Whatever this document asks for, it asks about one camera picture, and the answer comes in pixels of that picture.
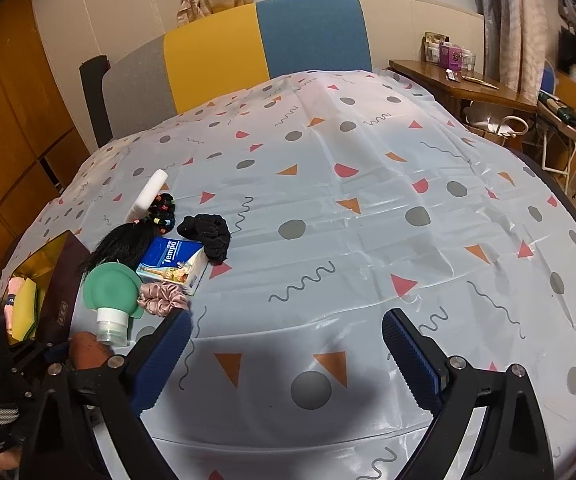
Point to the grey upholstered panel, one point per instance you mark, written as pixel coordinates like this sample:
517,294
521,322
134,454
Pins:
137,90

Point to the yellow upholstered panel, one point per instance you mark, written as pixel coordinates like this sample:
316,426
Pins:
212,55

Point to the wooden wardrobe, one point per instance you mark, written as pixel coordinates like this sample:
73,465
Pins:
12,110

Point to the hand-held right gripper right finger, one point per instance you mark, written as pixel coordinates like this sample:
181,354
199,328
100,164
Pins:
413,360

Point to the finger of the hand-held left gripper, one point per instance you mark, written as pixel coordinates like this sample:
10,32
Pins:
30,352

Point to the beige box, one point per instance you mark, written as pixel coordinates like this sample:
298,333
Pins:
432,47

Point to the pink soft item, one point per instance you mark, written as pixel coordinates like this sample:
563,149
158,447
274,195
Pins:
12,297

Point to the blue tissue pack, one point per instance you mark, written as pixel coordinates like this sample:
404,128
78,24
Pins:
172,265

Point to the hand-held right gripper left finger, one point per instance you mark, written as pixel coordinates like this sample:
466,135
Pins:
165,357

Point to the dark red box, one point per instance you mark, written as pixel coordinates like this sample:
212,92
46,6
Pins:
60,290

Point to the brown rounded object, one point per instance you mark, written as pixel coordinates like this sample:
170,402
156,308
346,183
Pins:
87,350

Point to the black panel post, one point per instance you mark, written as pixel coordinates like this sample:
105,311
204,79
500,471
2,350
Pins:
92,95

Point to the white folding stand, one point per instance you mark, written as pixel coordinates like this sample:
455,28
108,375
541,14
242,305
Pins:
548,150

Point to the blue chair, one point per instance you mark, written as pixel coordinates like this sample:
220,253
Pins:
548,80

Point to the pink satin scrunchie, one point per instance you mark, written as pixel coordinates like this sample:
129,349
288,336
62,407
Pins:
160,300

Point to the wooden side desk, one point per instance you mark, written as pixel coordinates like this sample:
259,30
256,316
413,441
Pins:
433,77

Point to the green silicone travel bottle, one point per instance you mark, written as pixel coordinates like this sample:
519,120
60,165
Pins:
110,292

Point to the white tube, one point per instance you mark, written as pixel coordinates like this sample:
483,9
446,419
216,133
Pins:
150,192

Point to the clear container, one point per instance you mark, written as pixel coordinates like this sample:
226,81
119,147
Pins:
468,62

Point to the green umbrella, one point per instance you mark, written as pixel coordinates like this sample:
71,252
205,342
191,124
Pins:
560,110

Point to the patterned white tablecloth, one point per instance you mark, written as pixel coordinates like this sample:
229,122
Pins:
368,210

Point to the yellow sponge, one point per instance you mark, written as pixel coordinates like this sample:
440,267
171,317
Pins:
25,310

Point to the black scrunchie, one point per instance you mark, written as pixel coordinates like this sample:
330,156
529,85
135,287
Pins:
205,235

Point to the white bag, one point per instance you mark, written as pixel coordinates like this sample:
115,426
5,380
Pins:
493,127

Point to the purple box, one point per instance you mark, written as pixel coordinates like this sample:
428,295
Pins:
450,57

